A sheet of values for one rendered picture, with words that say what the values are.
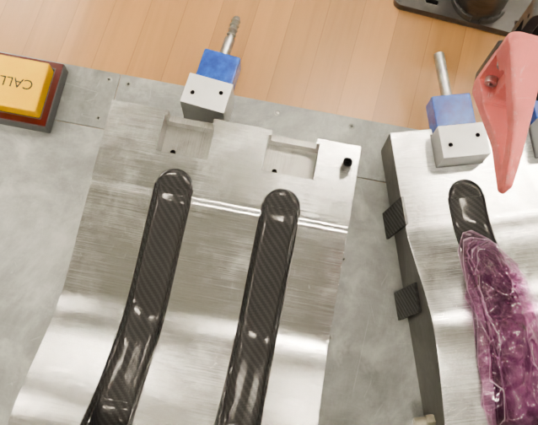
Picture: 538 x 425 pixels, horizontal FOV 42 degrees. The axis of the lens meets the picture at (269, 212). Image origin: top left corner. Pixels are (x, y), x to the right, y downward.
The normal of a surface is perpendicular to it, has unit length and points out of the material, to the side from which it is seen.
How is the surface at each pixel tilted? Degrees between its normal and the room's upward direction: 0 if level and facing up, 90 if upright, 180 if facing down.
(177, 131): 0
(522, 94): 22
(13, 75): 0
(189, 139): 0
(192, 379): 28
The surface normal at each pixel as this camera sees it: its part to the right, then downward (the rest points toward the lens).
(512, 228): -0.01, -0.53
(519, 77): -0.08, 0.10
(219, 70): 0.03, -0.26
